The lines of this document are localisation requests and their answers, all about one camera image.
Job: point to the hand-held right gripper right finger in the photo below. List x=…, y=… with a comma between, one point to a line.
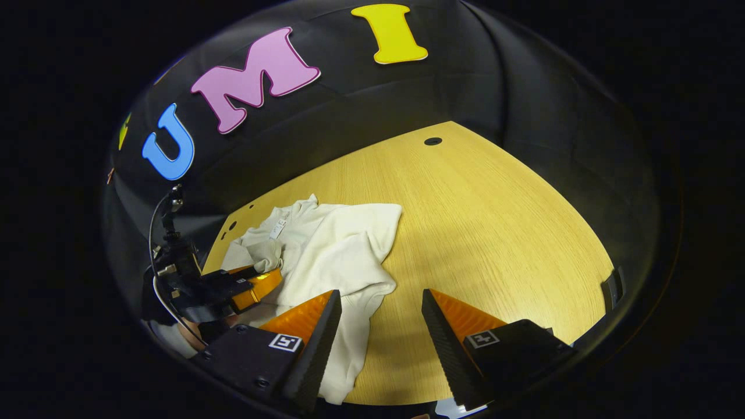
x=448, y=349

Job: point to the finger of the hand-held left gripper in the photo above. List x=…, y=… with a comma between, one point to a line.
x=262, y=286
x=241, y=270

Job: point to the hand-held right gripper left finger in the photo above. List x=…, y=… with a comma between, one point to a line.
x=314, y=355

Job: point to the cream white sweatshirt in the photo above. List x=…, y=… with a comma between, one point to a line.
x=332, y=250

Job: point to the black backdrop cloth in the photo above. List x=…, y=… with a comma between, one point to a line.
x=378, y=99

